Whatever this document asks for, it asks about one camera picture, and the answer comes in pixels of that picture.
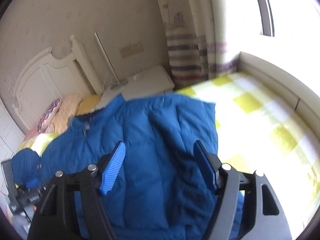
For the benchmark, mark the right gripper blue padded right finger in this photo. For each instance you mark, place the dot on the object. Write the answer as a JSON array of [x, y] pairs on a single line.
[[209, 165]]

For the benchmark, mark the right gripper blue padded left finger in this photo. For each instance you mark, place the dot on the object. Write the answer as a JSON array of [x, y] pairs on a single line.
[[109, 167]]

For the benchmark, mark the blue quilted puffer jacket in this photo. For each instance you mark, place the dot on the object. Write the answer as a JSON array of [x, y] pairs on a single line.
[[159, 192]]

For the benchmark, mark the yellow white checkered quilt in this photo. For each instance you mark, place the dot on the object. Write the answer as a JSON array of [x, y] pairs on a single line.
[[257, 129]]

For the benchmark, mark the white wardrobe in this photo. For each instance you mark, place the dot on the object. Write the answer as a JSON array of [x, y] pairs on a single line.
[[11, 135]]

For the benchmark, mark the yellow pillow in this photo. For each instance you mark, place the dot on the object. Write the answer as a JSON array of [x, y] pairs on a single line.
[[88, 105]]

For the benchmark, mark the peach checkered pillow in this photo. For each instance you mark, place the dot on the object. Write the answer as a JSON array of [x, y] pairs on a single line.
[[67, 109]]

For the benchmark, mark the colourful patterned pillow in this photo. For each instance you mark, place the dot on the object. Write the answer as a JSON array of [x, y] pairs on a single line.
[[49, 114]]

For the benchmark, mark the white slim desk lamp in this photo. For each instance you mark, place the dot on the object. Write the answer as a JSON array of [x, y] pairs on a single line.
[[118, 82]]

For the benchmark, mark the white bedside table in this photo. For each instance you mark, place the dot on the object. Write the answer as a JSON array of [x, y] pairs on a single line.
[[155, 81]]

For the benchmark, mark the white wooden headboard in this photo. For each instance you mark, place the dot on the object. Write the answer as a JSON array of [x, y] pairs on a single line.
[[46, 78]]

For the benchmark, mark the patterned striped curtain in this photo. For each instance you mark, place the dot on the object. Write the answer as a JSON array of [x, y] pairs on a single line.
[[200, 39]]

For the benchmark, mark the dark framed window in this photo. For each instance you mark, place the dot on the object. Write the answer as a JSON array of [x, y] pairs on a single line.
[[266, 17]]

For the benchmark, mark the wall socket panel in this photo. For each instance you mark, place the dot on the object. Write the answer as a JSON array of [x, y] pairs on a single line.
[[131, 49]]

